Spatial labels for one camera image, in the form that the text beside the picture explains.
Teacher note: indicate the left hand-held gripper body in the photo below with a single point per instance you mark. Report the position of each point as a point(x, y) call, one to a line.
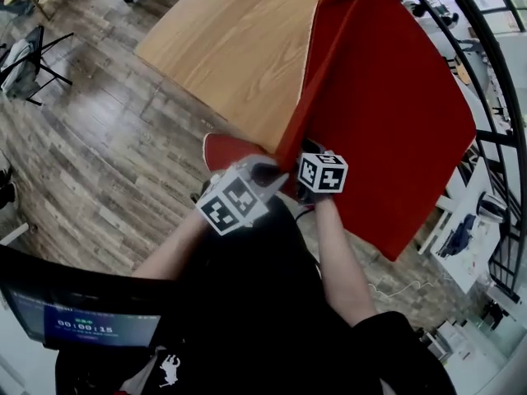
point(232, 204)

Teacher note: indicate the dark blue cloth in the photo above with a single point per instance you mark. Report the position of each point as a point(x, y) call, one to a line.
point(461, 233)

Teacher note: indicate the person's right forearm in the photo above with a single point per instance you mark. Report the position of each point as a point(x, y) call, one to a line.
point(341, 261)

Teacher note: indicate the person's left forearm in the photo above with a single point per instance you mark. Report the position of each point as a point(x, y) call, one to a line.
point(177, 249)

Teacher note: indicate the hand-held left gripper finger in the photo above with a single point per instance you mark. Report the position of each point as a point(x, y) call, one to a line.
point(259, 165)
point(271, 187)

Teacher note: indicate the person's black trousers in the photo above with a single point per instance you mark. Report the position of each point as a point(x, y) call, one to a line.
point(267, 241)

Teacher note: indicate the steel kettle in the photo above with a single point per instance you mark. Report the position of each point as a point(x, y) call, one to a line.
point(492, 208)

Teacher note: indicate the black monitor screen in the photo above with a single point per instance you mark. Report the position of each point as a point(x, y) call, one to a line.
point(103, 327)

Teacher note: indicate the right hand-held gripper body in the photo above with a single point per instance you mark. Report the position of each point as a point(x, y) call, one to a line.
point(323, 173)

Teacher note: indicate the black folding chair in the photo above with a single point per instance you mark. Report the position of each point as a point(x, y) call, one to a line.
point(37, 47)

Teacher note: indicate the grey garment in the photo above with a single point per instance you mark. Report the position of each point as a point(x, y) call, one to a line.
point(18, 68)

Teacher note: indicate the red cloth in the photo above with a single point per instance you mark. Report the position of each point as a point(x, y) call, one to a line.
point(391, 117)

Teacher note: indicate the white table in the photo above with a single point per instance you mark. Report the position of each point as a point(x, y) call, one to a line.
point(473, 261)

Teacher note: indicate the person's black shirt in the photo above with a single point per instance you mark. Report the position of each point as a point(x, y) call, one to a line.
point(267, 344)

